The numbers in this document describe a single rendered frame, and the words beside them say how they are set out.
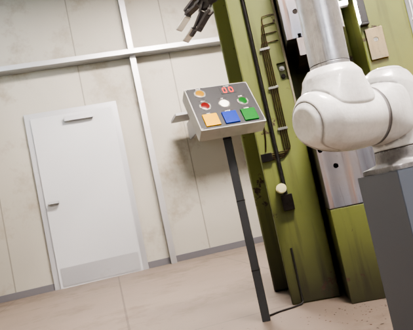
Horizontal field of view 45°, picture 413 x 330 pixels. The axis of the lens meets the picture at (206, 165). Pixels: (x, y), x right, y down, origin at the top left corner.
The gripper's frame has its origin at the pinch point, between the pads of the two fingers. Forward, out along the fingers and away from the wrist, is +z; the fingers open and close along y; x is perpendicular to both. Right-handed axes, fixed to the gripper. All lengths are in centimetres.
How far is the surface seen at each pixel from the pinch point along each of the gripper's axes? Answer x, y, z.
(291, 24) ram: -75, 24, -12
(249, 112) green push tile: -52, -11, 24
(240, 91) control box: -54, 4, 24
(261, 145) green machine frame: -79, -10, 44
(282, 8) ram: -72, 33, -14
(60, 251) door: -155, 162, 402
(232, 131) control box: -45, -16, 34
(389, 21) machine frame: -118, 10, -39
